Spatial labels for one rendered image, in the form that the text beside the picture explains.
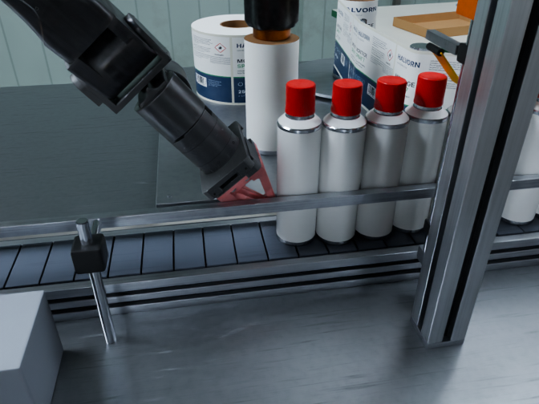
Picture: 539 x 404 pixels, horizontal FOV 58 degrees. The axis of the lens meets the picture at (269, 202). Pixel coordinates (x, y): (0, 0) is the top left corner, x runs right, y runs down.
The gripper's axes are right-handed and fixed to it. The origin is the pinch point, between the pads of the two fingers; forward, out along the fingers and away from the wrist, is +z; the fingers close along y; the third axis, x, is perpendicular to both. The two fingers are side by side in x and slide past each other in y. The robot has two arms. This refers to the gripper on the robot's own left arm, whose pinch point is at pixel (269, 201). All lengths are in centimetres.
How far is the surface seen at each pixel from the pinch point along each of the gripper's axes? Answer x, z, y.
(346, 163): -10.5, 0.5, -3.1
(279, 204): -1.8, -1.6, -4.4
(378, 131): -15.6, 0.2, -2.3
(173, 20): 35, 23, 290
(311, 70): -14, 18, 66
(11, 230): 20.8, -19.8, -4.2
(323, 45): -31, 100, 280
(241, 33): -8, -5, 50
